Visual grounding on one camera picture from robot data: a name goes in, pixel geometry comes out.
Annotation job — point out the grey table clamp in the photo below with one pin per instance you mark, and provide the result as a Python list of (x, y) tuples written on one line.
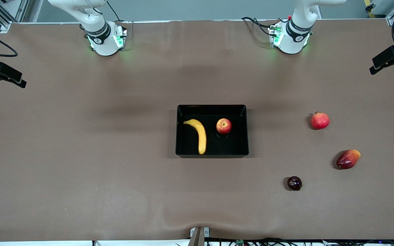
[(198, 235)]

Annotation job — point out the red yellow mango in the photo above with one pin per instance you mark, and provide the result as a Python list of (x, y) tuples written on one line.
[(347, 159)]

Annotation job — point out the red yellow apple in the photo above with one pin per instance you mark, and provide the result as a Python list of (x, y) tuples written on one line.
[(224, 126)]

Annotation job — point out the red pomegranate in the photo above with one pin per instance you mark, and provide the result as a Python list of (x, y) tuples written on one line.
[(320, 121)]

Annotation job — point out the brown table cover mat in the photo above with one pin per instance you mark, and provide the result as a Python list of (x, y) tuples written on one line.
[(80, 136)]

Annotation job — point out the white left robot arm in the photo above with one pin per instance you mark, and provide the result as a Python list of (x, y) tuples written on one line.
[(296, 41)]

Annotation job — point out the dark purple plum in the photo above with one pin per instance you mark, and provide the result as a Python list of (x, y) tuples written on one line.
[(294, 183)]

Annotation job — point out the yellow banana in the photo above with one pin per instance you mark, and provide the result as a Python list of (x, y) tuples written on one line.
[(200, 133)]

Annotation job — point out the black plastic box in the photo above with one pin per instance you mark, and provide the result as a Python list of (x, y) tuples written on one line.
[(217, 147)]

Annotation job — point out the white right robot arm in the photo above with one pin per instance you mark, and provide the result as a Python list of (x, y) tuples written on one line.
[(104, 44)]

